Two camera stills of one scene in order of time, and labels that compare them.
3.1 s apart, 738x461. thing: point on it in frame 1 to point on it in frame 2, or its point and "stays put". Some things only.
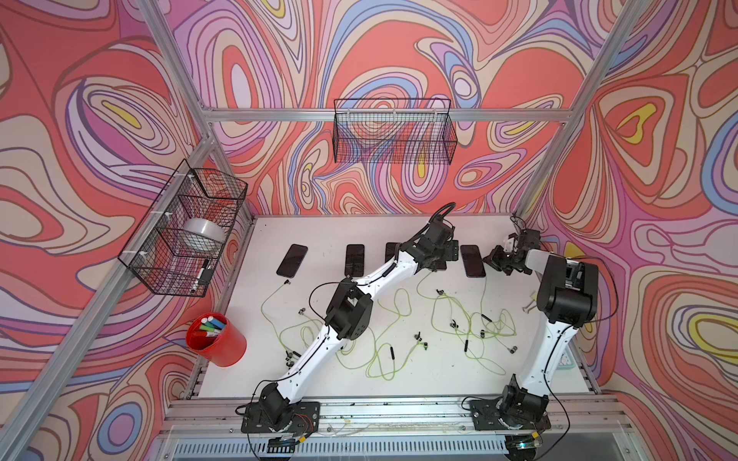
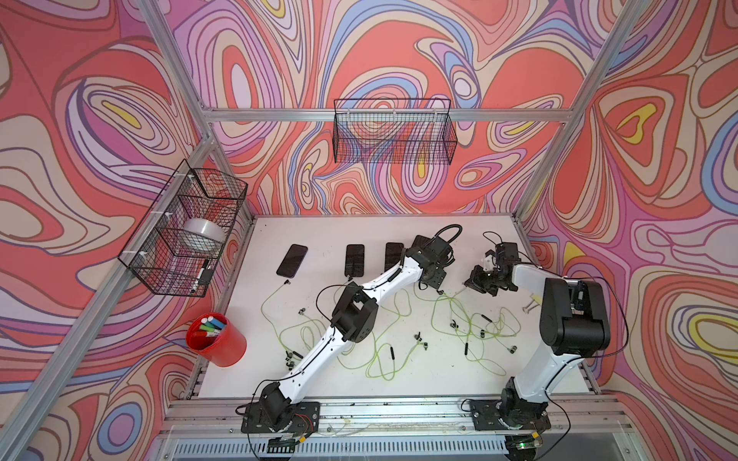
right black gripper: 493,260 to 475,281
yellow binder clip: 531,304 stays put
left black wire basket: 178,247 stays put
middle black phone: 390,248 stays put
